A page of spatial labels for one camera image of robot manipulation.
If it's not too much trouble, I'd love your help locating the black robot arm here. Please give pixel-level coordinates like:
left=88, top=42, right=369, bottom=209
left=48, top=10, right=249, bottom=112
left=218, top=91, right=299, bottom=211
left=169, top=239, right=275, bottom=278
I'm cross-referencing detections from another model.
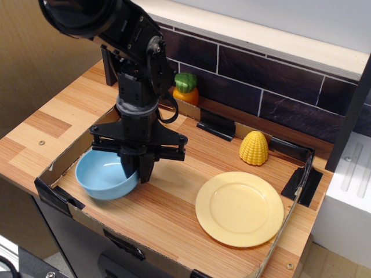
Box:
left=39, top=1, right=187, bottom=183

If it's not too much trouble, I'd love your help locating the light blue bowl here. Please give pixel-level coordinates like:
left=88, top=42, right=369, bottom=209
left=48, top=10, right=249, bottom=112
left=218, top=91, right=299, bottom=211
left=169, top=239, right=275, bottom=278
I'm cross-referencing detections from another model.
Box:
left=75, top=150, right=139, bottom=200

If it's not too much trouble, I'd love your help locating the black cable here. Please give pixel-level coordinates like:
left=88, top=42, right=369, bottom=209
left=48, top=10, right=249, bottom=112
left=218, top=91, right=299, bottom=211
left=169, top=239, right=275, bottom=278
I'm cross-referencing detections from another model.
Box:
left=157, top=92, right=179, bottom=124

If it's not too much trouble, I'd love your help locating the cardboard tray border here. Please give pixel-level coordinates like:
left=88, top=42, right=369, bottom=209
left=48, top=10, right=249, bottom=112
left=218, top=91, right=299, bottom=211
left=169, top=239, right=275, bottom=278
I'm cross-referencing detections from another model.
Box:
left=40, top=100, right=331, bottom=277

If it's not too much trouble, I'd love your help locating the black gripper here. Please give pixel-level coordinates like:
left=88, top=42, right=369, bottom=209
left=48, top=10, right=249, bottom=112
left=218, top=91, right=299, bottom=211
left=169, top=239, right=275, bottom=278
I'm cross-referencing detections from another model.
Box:
left=89, top=98, right=187, bottom=184

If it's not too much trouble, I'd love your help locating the yellow toy corn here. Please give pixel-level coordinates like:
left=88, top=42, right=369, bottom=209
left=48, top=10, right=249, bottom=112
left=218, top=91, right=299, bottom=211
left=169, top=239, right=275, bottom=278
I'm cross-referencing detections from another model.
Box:
left=239, top=131, right=268, bottom=166

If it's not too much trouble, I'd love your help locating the orange toy carrot green top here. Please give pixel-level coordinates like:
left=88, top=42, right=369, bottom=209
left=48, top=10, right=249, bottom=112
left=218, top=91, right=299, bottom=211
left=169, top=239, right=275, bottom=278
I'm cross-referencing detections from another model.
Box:
left=173, top=72, right=199, bottom=106

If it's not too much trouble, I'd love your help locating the black post right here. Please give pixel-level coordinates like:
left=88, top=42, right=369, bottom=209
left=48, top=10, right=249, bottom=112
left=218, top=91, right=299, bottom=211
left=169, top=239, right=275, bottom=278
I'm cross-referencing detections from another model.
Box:
left=325, top=56, right=370, bottom=172

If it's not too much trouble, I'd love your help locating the yellow plate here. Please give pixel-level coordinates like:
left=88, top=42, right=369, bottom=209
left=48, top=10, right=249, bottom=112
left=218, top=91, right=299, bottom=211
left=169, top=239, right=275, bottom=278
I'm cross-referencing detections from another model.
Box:
left=195, top=171, right=284, bottom=247

